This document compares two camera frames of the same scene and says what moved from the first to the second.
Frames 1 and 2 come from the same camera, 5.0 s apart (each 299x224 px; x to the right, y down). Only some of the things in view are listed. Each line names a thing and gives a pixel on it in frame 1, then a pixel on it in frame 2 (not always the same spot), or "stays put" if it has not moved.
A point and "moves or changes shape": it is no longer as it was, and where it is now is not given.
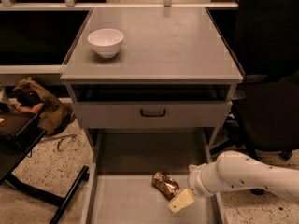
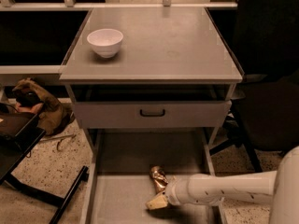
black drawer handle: [153, 114] stays put
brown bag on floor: [56, 117] stays put
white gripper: [196, 181] -> [174, 191]
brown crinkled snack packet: [164, 184] moves or changes shape
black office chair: [265, 117] stays put
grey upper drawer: [152, 114] stays put
